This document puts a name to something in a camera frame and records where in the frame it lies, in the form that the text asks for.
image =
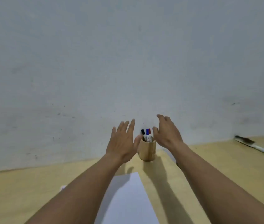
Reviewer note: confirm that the person's left hand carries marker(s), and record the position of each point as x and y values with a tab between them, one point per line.
122	144

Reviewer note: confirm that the person's right hand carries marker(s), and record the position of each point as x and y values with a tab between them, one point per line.
169	134

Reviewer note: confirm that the person's right middle finger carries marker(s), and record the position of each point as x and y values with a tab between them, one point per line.
168	119

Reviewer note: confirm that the person's left middle finger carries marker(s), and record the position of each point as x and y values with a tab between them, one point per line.
123	127

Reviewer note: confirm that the person's right thumb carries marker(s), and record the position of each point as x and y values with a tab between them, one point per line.
155	132

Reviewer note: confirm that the person's left thumb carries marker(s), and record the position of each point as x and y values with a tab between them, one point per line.
138	141

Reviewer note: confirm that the person's right forearm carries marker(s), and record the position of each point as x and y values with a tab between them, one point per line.
223	186

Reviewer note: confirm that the person's left forearm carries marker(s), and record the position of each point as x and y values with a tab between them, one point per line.
80	192

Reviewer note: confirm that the blue capped white marker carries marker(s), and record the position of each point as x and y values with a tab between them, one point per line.
148	134

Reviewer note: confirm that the black capped white marker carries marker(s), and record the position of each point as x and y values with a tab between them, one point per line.
143	134

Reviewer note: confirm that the round wooden pen holder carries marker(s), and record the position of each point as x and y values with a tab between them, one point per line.
147	149

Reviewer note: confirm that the white paper sheet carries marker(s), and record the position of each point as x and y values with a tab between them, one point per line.
128	199

